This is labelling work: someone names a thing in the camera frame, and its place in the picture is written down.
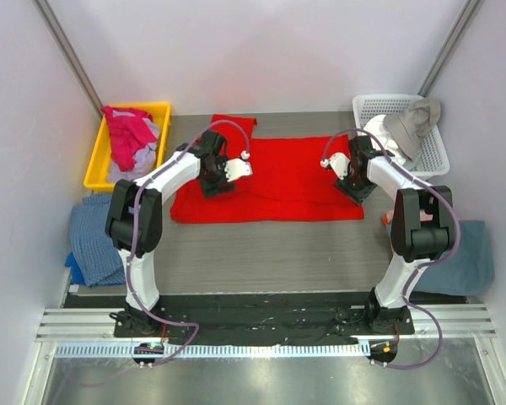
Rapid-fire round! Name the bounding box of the red t shirt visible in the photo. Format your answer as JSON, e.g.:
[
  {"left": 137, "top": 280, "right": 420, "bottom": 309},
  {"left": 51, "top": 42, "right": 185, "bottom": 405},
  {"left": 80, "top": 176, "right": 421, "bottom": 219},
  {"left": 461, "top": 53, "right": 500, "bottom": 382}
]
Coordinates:
[{"left": 170, "top": 114, "right": 364, "bottom": 224}]

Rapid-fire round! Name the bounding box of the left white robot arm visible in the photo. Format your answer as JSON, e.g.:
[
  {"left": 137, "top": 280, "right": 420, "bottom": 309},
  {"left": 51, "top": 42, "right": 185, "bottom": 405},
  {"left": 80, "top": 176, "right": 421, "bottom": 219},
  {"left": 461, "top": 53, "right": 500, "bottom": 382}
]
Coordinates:
[{"left": 105, "top": 130, "right": 235, "bottom": 338}]

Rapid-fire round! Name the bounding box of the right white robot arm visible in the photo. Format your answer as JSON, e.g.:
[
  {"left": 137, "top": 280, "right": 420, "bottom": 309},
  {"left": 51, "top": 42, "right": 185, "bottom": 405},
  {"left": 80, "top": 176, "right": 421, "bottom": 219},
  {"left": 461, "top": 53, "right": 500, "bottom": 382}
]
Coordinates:
[{"left": 324, "top": 131, "right": 460, "bottom": 333}]

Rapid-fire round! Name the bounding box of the white shirt in basket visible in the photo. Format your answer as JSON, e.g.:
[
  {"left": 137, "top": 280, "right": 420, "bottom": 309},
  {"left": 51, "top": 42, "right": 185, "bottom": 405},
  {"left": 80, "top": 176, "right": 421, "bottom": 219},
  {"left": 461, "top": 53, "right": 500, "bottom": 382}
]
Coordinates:
[{"left": 363, "top": 115, "right": 407, "bottom": 165}]

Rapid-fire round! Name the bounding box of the lavender t shirt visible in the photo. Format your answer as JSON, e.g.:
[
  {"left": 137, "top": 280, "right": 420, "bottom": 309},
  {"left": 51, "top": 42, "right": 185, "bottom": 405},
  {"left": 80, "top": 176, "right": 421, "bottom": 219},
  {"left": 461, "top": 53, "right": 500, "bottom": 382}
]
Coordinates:
[{"left": 105, "top": 120, "right": 161, "bottom": 184}]

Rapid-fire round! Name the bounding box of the grey shirt in basket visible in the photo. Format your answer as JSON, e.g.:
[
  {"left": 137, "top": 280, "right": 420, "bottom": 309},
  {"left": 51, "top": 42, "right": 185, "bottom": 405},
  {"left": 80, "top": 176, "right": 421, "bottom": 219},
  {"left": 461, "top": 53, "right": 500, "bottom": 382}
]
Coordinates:
[{"left": 383, "top": 98, "right": 441, "bottom": 160}]

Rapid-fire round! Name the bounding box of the white perforated basket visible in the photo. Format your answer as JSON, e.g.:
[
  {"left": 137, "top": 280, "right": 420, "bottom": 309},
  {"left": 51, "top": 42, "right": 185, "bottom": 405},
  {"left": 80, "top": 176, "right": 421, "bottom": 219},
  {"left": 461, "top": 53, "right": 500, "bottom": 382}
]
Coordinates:
[{"left": 352, "top": 94, "right": 449, "bottom": 181}]

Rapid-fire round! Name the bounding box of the pink t shirt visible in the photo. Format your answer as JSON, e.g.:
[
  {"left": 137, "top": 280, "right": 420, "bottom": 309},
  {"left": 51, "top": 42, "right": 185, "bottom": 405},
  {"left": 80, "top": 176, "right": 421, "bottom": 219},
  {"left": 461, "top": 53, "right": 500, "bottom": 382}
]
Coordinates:
[{"left": 101, "top": 105, "right": 160, "bottom": 171}]

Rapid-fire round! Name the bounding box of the yellow plastic bin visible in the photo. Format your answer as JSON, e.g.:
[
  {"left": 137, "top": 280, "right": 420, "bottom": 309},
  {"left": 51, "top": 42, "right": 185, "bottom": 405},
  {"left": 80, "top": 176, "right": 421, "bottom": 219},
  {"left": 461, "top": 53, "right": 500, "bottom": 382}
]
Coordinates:
[{"left": 83, "top": 103, "right": 172, "bottom": 192}]

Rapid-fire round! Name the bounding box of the teal folded t shirt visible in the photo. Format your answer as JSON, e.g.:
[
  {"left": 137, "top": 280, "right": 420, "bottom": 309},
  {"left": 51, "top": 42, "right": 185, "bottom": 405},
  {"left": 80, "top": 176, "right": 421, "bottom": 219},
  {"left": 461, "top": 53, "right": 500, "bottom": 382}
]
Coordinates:
[{"left": 413, "top": 220, "right": 495, "bottom": 296}]

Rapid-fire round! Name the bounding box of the blue checkered shirt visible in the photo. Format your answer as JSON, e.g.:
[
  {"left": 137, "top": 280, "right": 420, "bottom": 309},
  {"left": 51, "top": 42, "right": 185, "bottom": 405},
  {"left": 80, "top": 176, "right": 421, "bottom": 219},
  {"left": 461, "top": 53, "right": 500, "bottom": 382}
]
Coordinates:
[{"left": 64, "top": 193, "right": 125, "bottom": 287}]

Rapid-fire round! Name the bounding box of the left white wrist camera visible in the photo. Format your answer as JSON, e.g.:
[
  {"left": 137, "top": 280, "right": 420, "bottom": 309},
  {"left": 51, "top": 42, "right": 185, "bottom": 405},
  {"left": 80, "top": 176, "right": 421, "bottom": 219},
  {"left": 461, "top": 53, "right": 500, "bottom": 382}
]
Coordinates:
[{"left": 223, "top": 150, "right": 253, "bottom": 182}]

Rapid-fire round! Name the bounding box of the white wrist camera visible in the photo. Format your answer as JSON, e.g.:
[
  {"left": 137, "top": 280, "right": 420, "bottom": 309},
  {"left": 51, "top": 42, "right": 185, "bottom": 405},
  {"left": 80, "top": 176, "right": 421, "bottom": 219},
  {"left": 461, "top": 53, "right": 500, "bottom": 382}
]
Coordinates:
[
  {"left": 223, "top": 150, "right": 253, "bottom": 182},
  {"left": 320, "top": 152, "right": 351, "bottom": 180}
]

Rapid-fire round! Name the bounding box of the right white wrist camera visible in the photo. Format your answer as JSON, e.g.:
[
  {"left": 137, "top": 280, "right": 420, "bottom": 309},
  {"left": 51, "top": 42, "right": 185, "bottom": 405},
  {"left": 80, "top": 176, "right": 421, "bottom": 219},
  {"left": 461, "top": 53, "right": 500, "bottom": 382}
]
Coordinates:
[{"left": 320, "top": 152, "right": 351, "bottom": 180}]

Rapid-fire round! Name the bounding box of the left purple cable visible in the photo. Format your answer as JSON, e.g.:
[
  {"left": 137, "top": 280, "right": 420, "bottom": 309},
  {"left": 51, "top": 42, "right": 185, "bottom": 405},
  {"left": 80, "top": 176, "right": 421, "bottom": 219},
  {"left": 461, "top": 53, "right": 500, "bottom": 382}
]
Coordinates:
[{"left": 124, "top": 120, "right": 254, "bottom": 366}]

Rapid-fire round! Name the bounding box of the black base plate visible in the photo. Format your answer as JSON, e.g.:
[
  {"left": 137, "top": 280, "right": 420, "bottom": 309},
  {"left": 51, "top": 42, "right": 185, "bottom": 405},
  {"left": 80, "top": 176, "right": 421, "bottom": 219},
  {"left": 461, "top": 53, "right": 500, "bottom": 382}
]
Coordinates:
[{"left": 110, "top": 292, "right": 415, "bottom": 347}]

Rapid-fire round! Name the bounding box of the white slotted cable duct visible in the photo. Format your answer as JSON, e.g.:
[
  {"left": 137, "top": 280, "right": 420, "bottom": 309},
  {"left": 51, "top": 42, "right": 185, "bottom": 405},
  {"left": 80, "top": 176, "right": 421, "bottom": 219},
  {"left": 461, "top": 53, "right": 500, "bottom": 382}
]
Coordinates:
[{"left": 54, "top": 341, "right": 370, "bottom": 359}]

